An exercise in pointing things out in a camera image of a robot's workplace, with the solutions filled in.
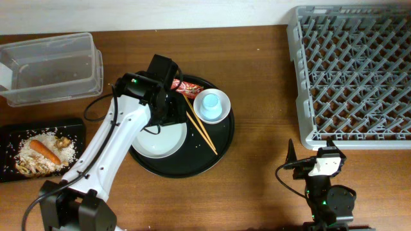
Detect grey dishwasher rack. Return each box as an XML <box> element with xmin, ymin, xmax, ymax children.
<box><xmin>286</xmin><ymin>4</ymin><xmax>410</xmax><ymax>150</ymax></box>

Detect white bowl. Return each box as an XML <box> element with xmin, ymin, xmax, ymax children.
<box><xmin>193</xmin><ymin>89</ymin><xmax>231</xmax><ymax>124</ymax></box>

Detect wooden chopstick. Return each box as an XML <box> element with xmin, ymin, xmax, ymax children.
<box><xmin>184</xmin><ymin>95</ymin><xmax>216</xmax><ymax>150</ymax></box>
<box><xmin>186</xmin><ymin>112</ymin><xmax>218</xmax><ymax>155</ymax></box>

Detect round black serving tray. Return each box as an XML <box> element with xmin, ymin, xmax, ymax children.
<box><xmin>127</xmin><ymin>74</ymin><xmax>236</xmax><ymax>179</ymax></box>

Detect wooden chopstick upper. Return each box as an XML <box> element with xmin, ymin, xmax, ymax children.
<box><xmin>184</xmin><ymin>95</ymin><xmax>216</xmax><ymax>150</ymax></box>

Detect wooden chopstick lower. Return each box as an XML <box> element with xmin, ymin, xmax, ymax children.
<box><xmin>186</xmin><ymin>112</ymin><xmax>218</xmax><ymax>155</ymax></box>

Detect white plate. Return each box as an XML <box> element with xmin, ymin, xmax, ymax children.
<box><xmin>132</xmin><ymin>123</ymin><xmax>188</xmax><ymax>158</ymax></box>

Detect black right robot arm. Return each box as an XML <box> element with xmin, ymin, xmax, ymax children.
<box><xmin>275</xmin><ymin>139</ymin><xmax>372</xmax><ymax>231</ymax></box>

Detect brown food chunk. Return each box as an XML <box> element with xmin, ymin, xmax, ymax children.
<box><xmin>55</xmin><ymin>137</ymin><xmax>71</xmax><ymax>150</ymax></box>

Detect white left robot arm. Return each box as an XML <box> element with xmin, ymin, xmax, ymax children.
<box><xmin>36</xmin><ymin>71</ymin><xmax>186</xmax><ymax>230</ymax></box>

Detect rice and noodle scraps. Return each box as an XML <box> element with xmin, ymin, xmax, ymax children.
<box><xmin>15</xmin><ymin>132</ymin><xmax>77</xmax><ymax>178</ymax></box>

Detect red snack wrapper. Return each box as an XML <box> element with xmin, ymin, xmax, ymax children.
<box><xmin>171</xmin><ymin>79</ymin><xmax>204</xmax><ymax>99</ymax></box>

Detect orange carrot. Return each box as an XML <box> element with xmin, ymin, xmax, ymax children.
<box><xmin>30</xmin><ymin>140</ymin><xmax>61</xmax><ymax>165</ymax></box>

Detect light blue plastic cup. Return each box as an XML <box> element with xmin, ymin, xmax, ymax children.
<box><xmin>200</xmin><ymin>94</ymin><xmax>222</xmax><ymax>121</ymax></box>

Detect black rectangular tray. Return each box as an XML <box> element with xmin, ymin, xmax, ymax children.
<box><xmin>1</xmin><ymin>118</ymin><xmax>86</xmax><ymax>183</ymax></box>

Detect clear plastic bin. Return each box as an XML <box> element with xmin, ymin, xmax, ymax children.
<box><xmin>1</xmin><ymin>33</ymin><xmax>103</xmax><ymax>107</ymax></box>

